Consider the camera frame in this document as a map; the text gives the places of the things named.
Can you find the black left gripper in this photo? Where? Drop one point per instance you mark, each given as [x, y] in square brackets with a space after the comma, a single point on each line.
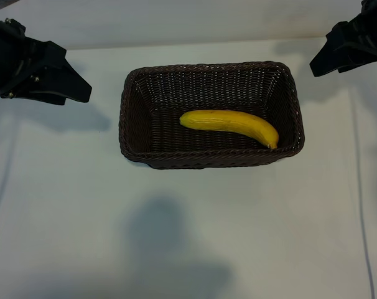
[11, 62]

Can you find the dark brown wicker basket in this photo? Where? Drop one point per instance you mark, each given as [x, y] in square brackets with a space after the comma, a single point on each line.
[163, 134]

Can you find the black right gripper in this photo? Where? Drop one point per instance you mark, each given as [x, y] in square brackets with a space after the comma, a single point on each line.
[372, 34]

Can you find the yellow banana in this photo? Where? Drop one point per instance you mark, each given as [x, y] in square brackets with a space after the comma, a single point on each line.
[226, 123]

